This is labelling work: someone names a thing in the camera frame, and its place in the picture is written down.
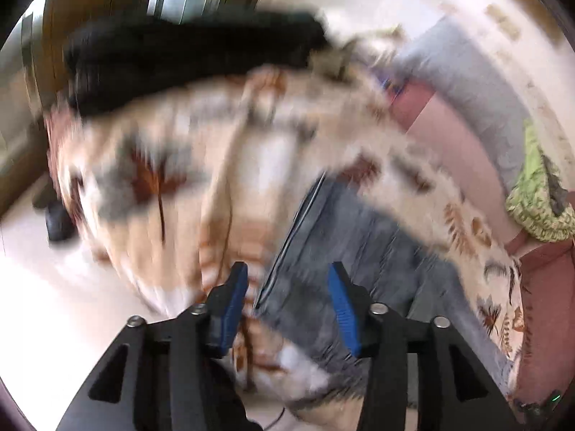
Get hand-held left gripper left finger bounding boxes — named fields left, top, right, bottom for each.
left=56, top=261, right=266, bottom=431

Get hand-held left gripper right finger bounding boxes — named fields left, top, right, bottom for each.
left=327, top=261, right=524, bottom=431

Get grey-blue denim pants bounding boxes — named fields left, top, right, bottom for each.
left=254, top=175, right=513, bottom=396

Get leaf print beige blanket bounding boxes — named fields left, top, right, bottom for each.
left=47, top=65, right=524, bottom=414

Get small black object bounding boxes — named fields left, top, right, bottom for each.
left=44, top=200, right=76, bottom=244

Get pink sofa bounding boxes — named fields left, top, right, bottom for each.
left=388, top=78, right=575, bottom=414

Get green patterned cloth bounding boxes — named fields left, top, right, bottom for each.
left=505, top=119, right=575, bottom=243

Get dark object on green cloth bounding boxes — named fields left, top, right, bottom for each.
left=539, top=153, right=570, bottom=216

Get black cloth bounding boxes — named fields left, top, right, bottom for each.
left=63, top=6, right=328, bottom=117

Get wooden door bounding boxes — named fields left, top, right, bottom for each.
left=33, top=0, right=158, bottom=99

